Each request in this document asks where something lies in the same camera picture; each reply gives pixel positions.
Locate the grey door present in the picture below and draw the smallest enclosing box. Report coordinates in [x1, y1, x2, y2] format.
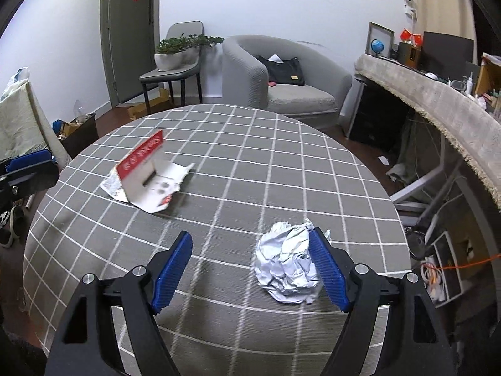
[100, 0, 161, 108]

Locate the beige fringed desk cloth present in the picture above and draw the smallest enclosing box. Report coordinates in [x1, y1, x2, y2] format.
[354, 53, 501, 209]

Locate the white desk frame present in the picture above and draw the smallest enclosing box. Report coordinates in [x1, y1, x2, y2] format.
[391, 137, 462, 212]

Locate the dark brown bin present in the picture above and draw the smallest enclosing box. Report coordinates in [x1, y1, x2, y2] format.
[59, 113, 98, 159]

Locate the dark wooden box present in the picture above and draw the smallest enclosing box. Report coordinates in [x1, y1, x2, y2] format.
[399, 41, 423, 67]

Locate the grey picture frame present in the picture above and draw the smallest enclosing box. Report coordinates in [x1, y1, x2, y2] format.
[366, 22, 395, 59]

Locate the beige curtain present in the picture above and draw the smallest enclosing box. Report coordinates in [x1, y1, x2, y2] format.
[409, 0, 474, 44]

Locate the white cable box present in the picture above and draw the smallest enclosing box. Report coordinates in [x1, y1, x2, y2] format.
[423, 231, 458, 302]

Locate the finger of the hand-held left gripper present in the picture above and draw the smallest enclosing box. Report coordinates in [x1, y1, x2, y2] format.
[0, 150, 60, 206]

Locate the black cabinet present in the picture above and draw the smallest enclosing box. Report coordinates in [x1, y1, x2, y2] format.
[348, 82, 411, 153]

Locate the grey dining chair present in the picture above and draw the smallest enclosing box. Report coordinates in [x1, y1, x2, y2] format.
[139, 21, 205, 114]

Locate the potted plant in white pot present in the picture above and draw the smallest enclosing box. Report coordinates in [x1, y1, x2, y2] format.
[154, 34, 225, 72]

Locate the grey armchair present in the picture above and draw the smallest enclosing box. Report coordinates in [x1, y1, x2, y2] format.
[222, 34, 353, 117]

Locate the cardboard box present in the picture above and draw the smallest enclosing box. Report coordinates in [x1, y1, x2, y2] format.
[128, 88, 173, 121]

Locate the black handbag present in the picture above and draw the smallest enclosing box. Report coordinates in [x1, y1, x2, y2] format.
[256, 55, 305, 86]

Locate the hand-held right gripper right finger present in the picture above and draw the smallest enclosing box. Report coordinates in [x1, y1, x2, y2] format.
[309, 227, 458, 376]

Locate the wooden desk shelf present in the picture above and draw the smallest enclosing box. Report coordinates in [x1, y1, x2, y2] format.
[475, 53, 501, 118]

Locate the black monitor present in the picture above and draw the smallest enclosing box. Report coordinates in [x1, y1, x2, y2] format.
[421, 31, 475, 79]

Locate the orange cable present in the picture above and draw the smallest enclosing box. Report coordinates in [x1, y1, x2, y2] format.
[423, 254, 501, 273]

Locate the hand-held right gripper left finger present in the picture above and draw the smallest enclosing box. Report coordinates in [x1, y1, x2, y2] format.
[44, 230, 194, 376]

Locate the white patterned cloth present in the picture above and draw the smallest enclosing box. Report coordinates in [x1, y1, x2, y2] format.
[0, 68, 71, 173]

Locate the white carton with red label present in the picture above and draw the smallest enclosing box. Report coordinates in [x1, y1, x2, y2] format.
[101, 129, 195, 214]

